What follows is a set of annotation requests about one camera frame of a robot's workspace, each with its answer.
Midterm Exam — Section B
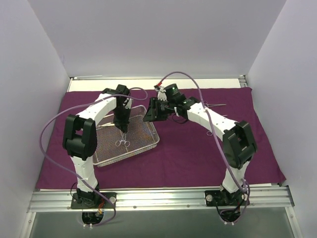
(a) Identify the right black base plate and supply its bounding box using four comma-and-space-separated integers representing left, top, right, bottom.
204, 190, 250, 207

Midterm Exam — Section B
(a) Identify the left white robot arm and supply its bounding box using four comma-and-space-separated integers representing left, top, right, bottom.
62, 84, 132, 208

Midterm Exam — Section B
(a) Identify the wire mesh instrument tray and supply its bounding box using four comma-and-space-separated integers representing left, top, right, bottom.
93, 105, 160, 167

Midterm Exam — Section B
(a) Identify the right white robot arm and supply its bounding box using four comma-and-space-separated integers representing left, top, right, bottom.
144, 97, 258, 205

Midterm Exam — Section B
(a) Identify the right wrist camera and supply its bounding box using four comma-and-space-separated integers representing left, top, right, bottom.
164, 83, 186, 103

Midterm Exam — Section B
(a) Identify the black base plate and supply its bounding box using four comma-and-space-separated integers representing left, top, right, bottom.
204, 190, 250, 207
70, 192, 117, 209

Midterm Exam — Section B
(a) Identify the front aluminium rail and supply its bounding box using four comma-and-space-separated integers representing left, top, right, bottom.
28, 185, 295, 212

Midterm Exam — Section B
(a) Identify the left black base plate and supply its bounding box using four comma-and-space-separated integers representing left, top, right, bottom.
70, 192, 117, 209

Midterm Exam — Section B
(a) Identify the back aluminium rail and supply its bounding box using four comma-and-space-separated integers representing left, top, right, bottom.
70, 75, 102, 80

